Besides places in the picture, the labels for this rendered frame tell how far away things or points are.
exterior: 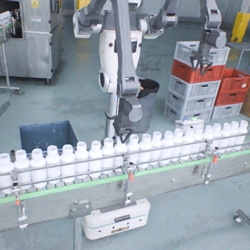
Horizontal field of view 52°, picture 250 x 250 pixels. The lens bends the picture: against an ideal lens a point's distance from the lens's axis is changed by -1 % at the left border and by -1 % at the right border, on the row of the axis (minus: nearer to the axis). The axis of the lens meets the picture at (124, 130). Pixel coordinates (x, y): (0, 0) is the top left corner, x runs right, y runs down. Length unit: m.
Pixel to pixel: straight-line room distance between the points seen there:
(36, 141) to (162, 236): 1.26
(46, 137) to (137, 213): 0.91
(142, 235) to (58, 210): 1.17
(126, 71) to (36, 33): 3.67
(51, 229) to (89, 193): 1.13
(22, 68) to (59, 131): 3.21
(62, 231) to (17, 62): 3.28
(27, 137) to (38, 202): 0.66
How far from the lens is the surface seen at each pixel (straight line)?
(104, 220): 2.00
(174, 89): 3.73
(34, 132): 1.70
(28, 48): 4.72
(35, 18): 4.59
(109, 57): 1.58
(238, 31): 11.15
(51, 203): 1.17
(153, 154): 1.23
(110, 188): 1.21
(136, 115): 0.98
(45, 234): 2.25
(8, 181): 1.09
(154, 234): 2.28
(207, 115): 4.05
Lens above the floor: 1.77
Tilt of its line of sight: 30 degrees down
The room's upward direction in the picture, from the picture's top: 6 degrees clockwise
